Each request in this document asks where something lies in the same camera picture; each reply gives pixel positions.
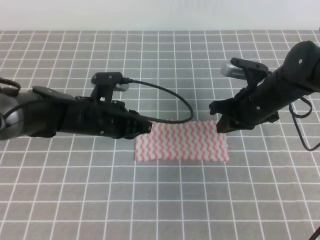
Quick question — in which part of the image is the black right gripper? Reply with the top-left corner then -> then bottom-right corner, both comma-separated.
209,91 -> 279,134

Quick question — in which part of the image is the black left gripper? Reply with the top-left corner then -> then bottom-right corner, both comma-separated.
59,98 -> 153,139

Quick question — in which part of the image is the pink wavy striped towel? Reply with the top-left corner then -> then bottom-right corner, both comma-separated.
135,120 -> 230,162

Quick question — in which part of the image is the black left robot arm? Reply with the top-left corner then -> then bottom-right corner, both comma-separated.
0,72 -> 152,140

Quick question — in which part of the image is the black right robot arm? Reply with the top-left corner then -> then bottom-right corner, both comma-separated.
209,40 -> 320,134

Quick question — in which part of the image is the black left camera cable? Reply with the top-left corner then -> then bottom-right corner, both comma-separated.
0,77 -> 195,136

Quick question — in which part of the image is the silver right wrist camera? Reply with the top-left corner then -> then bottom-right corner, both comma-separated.
219,57 -> 270,87

